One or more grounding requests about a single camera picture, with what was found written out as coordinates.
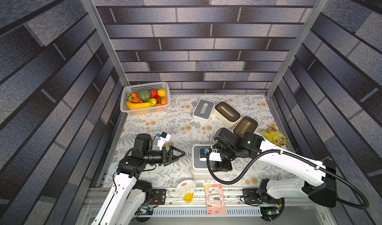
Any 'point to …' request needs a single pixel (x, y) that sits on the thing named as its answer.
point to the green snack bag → (270, 132)
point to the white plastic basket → (142, 98)
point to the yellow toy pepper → (161, 92)
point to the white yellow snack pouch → (185, 189)
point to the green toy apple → (153, 101)
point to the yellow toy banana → (131, 105)
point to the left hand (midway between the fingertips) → (180, 157)
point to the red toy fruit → (154, 94)
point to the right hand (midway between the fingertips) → (211, 161)
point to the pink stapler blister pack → (215, 201)
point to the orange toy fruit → (163, 101)
